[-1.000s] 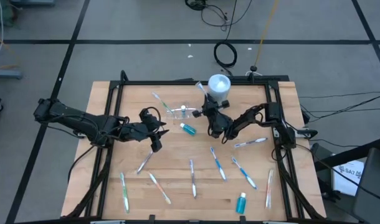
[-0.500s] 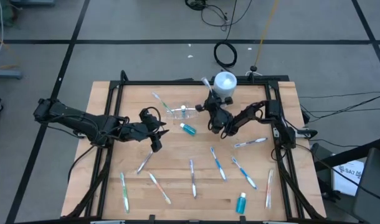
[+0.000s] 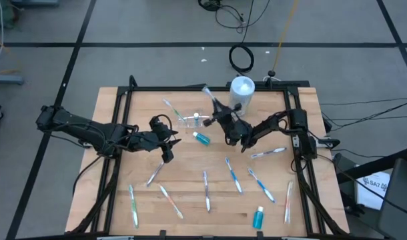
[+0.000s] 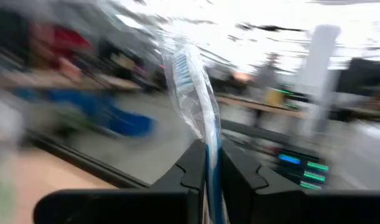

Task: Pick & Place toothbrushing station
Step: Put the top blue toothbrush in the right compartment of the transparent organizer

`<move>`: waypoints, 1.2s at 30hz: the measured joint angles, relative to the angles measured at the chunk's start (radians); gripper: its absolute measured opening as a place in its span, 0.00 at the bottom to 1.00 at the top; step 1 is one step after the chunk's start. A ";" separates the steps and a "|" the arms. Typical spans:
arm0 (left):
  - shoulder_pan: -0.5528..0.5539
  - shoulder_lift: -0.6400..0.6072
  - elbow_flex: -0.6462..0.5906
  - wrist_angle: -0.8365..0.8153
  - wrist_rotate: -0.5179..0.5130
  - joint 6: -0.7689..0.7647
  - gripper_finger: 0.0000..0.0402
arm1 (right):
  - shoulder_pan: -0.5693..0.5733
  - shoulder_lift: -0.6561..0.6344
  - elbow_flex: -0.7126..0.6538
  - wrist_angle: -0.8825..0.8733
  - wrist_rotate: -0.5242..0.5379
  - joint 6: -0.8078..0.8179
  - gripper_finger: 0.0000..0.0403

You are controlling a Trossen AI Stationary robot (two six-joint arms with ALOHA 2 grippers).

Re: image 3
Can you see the orange toothbrush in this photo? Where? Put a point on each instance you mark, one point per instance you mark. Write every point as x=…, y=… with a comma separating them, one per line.
x=170, y=200

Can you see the red wrapped toothbrush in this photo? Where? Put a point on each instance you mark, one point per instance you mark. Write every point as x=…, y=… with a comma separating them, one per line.
x=288, y=203

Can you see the black metal table frame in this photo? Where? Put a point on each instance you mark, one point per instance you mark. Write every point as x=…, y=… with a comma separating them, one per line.
x=177, y=88

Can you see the grey blue floor bar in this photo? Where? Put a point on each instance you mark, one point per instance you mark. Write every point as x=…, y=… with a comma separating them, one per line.
x=6, y=79

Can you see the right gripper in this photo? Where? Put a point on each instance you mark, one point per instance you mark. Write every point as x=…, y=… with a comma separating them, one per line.
x=245, y=137

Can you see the white wipes canister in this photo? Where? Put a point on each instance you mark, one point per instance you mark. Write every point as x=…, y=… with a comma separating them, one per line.
x=241, y=95

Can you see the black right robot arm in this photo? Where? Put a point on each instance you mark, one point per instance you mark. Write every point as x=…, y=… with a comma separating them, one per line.
x=298, y=120

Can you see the black chair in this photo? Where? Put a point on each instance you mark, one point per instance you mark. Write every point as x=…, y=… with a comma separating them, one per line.
x=400, y=200

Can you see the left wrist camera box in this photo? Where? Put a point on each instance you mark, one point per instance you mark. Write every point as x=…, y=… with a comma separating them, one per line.
x=160, y=128

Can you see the blue mouthwash bottle white cap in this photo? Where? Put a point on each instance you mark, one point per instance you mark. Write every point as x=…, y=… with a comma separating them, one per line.
x=201, y=139
x=196, y=116
x=258, y=220

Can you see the purple toothbrush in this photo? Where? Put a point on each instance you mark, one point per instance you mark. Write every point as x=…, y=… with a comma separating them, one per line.
x=207, y=191

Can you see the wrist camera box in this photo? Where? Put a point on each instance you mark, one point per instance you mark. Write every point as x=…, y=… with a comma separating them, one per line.
x=160, y=128
x=235, y=128

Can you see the grey blue toothbrush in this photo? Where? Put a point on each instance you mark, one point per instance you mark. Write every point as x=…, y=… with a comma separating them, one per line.
x=268, y=152

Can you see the green crate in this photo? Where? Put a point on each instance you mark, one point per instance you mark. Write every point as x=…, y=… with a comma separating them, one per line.
x=0, y=16

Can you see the black diagonal bar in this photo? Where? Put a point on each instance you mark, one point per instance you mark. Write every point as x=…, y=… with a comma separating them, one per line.
x=373, y=166

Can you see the grey flat object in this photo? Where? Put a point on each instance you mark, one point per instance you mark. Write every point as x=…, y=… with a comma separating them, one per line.
x=33, y=2

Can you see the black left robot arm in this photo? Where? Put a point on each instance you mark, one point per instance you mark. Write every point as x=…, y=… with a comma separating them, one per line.
x=90, y=131

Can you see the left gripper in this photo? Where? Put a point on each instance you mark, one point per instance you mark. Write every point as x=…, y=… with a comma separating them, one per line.
x=143, y=141

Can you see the clear acrylic organizer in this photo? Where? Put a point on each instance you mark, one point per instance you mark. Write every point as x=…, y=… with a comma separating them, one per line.
x=187, y=122

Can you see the white printed paper sheet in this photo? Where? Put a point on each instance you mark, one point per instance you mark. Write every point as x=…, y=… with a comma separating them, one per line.
x=373, y=193

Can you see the green toothbrush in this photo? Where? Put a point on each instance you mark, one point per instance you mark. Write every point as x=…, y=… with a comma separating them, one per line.
x=133, y=206
x=173, y=109

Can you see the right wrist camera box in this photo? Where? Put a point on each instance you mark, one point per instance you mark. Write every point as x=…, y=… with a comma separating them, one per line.
x=235, y=128

